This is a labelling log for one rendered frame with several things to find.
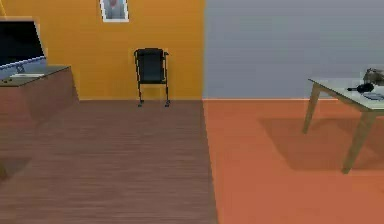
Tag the white flat remote control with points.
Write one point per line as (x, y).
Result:
(26, 75)

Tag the white framed wall picture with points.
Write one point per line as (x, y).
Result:
(114, 10)

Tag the pale top wooden table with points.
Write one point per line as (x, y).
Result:
(346, 96)

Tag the black screen television set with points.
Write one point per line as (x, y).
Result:
(18, 43)

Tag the black folding chair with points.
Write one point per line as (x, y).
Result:
(150, 68)

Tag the black round pan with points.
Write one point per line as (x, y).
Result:
(364, 88)

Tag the brown lumpy object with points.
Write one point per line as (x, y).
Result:
(374, 76)

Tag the grey flat plate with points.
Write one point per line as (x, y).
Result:
(374, 96)

